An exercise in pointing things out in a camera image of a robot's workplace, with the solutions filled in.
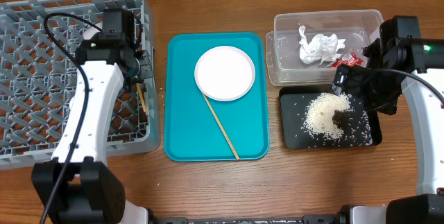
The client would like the wooden chopstick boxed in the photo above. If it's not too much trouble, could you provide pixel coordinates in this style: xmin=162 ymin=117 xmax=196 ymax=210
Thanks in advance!
xmin=136 ymin=83 xmax=147 ymax=114
xmin=201 ymin=92 xmax=240 ymax=161

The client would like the red snack wrapper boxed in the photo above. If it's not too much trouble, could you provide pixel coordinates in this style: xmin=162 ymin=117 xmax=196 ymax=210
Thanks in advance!
xmin=326 ymin=53 xmax=364 ymax=68

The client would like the brown food scrap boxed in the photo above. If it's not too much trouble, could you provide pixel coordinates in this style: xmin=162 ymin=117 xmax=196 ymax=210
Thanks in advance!
xmin=332 ymin=110 xmax=345 ymax=127

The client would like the white rice pile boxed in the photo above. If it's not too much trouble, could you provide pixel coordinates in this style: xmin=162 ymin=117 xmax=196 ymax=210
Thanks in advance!
xmin=303 ymin=93 xmax=351 ymax=139

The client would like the white tissue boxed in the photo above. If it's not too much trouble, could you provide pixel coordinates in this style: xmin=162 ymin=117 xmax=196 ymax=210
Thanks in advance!
xmin=298 ymin=26 xmax=345 ymax=64

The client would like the pink plate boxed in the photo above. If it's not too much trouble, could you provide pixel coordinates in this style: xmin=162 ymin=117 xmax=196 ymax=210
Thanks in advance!
xmin=194 ymin=46 xmax=255 ymax=101

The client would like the grey bowl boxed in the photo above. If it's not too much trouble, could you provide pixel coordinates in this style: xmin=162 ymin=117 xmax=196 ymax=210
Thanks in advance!
xmin=83 ymin=22 xmax=103 ymax=40

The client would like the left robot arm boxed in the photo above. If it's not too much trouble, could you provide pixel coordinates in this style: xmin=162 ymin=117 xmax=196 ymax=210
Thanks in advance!
xmin=31 ymin=9 xmax=156 ymax=223

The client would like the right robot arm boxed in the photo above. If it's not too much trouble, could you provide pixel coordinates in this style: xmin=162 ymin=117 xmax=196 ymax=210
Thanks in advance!
xmin=332 ymin=16 xmax=443 ymax=224

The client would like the black waste tray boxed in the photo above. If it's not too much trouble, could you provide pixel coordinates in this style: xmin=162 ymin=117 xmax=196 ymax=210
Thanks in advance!
xmin=279 ymin=85 xmax=382 ymax=149

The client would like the clear plastic waste bin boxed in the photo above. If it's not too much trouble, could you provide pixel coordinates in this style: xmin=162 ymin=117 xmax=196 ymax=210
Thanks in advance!
xmin=266 ymin=9 xmax=383 ymax=86

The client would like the teal plastic tray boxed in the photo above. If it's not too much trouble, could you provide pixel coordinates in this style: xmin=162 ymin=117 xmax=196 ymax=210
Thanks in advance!
xmin=164 ymin=32 xmax=270 ymax=162

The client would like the grey plastic dish rack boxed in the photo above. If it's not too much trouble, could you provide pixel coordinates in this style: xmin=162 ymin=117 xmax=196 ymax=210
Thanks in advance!
xmin=1 ymin=0 xmax=160 ymax=170

